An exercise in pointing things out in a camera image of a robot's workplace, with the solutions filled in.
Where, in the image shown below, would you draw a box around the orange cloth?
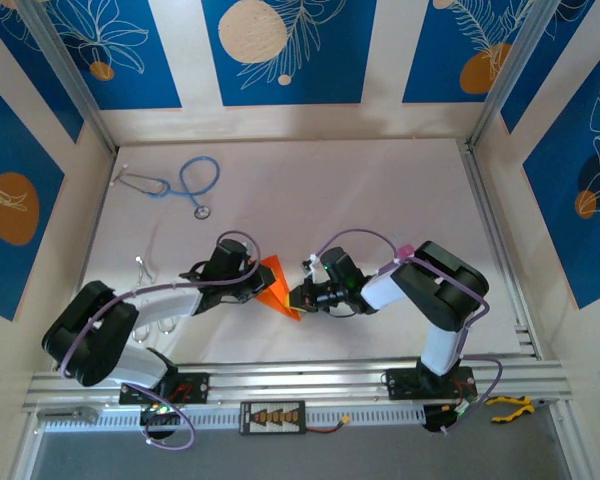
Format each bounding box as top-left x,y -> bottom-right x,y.
256,255 -> 304,322

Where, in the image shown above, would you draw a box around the clear plastic clip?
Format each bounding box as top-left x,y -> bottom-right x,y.
132,319 -> 179,341

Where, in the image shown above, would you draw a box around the blue stethoscope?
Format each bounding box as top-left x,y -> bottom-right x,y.
110,156 -> 222,221

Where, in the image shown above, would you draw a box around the thin metal clip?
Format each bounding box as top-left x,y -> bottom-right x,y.
134,255 -> 156,287

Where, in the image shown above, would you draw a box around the black power distribution board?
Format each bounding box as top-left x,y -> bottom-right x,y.
239,399 -> 307,435

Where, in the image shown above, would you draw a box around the black controller board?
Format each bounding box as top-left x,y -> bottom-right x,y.
138,403 -> 182,427
422,403 -> 481,435

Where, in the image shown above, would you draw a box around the yellow and black pliers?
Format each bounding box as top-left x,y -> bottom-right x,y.
485,394 -> 535,425

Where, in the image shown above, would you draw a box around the aluminium front rail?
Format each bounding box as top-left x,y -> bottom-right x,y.
22,355 -> 574,415

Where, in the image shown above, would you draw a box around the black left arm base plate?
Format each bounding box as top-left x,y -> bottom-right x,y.
118,372 -> 211,405

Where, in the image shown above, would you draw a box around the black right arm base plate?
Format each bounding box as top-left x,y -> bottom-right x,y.
385,367 -> 477,401

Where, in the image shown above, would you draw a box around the slotted grey cable duct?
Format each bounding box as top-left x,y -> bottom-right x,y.
39,404 -> 426,434

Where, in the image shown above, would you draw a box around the red wire with yellow plug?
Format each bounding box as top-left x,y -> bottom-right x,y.
305,414 -> 354,434

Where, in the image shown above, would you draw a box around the aluminium side rail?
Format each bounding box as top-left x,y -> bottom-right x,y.
457,139 -> 540,359

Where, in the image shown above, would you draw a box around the aluminium corner post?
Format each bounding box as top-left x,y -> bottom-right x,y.
14,0 -> 120,157
465,0 -> 599,151

